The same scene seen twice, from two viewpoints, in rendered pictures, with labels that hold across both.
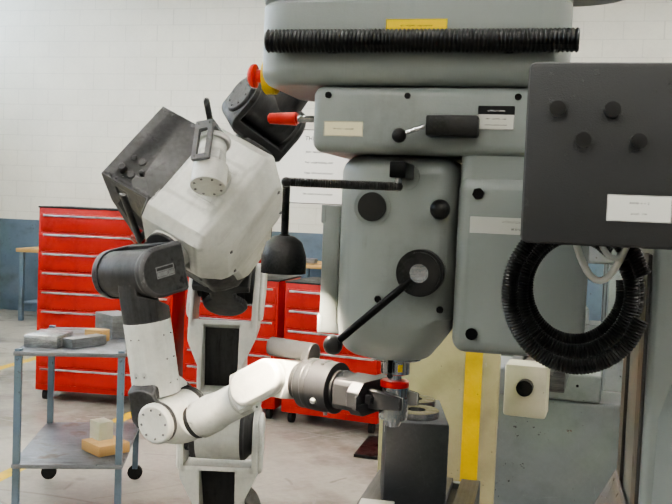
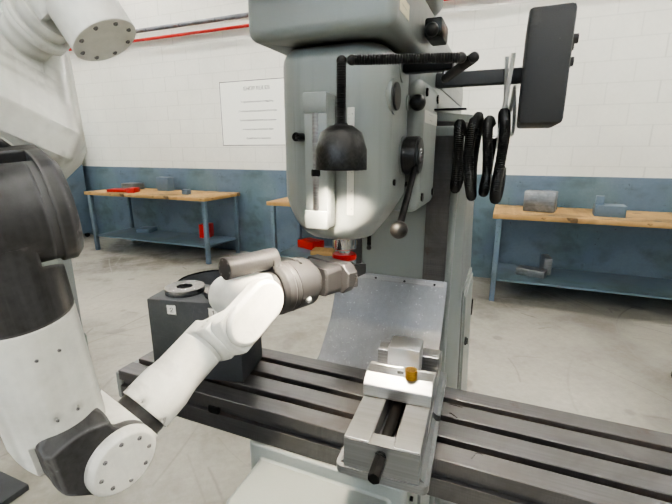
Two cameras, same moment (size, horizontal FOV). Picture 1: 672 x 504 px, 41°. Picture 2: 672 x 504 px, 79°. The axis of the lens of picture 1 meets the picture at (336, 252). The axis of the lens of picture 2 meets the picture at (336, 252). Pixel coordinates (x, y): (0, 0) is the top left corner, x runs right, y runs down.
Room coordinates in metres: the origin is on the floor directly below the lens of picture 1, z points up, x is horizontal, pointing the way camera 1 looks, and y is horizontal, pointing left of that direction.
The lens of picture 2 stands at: (1.34, 0.66, 1.46)
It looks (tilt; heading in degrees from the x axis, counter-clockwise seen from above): 14 degrees down; 279
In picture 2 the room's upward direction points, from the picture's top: straight up
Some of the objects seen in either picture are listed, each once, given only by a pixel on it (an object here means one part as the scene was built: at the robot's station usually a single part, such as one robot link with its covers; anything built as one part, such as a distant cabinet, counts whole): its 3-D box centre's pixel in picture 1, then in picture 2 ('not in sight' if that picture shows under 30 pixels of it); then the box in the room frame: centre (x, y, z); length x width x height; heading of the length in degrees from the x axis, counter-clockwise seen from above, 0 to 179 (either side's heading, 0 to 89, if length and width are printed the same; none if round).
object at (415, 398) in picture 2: not in sight; (399, 383); (1.33, -0.02, 1.05); 0.12 x 0.06 x 0.04; 170
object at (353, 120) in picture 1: (432, 127); (354, 27); (1.44, -0.15, 1.68); 0.34 x 0.24 x 0.10; 77
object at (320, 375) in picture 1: (347, 391); (310, 279); (1.50, -0.03, 1.24); 0.13 x 0.12 x 0.10; 146
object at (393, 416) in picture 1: (393, 402); not in sight; (1.45, -0.10, 1.23); 0.05 x 0.05 x 0.06
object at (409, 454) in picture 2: not in sight; (401, 392); (1.33, -0.05, 1.01); 0.35 x 0.15 x 0.11; 80
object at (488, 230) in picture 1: (522, 263); (376, 147); (1.40, -0.29, 1.47); 0.24 x 0.19 x 0.26; 167
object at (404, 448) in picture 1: (412, 452); (207, 327); (1.78, -0.17, 1.06); 0.22 x 0.12 x 0.20; 178
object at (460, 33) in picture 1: (417, 41); not in sight; (1.30, -0.10, 1.79); 0.45 x 0.04 x 0.04; 77
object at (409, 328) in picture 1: (402, 257); (346, 147); (1.44, -0.11, 1.47); 0.21 x 0.19 x 0.32; 167
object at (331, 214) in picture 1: (333, 268); (320, 162); (1.47, 0.00, 1.44); 0.04 x 0.04 x 0.21; 77
